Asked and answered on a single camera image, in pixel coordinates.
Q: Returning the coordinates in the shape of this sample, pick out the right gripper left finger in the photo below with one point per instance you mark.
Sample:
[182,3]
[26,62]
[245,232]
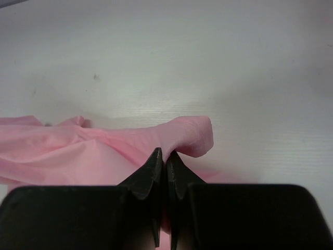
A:
[141,222]

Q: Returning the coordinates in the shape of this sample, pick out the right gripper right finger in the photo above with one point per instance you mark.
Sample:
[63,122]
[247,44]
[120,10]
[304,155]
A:
[180,209]

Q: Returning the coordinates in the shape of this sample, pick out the pink t shirt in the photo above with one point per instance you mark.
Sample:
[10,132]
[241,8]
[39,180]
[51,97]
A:
[63,182]

